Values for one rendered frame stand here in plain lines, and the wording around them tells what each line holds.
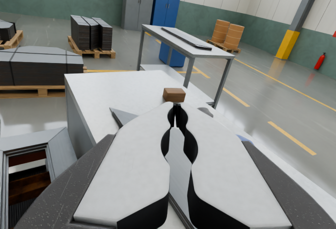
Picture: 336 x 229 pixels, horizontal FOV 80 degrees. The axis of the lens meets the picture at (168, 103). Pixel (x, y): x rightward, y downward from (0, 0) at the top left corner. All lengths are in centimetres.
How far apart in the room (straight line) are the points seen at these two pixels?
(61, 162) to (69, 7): 775
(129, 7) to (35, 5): 303
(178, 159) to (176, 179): 8
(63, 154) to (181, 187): 57
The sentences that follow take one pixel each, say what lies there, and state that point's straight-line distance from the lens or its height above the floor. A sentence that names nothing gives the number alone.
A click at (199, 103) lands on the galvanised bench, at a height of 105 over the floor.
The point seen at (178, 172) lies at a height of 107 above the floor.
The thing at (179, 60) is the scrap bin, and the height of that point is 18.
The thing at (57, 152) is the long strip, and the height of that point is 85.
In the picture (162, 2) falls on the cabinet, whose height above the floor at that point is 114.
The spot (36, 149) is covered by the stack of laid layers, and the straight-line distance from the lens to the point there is 106.
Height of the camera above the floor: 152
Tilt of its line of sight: 28 degrees down
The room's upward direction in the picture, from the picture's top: 12 degrees clockwise
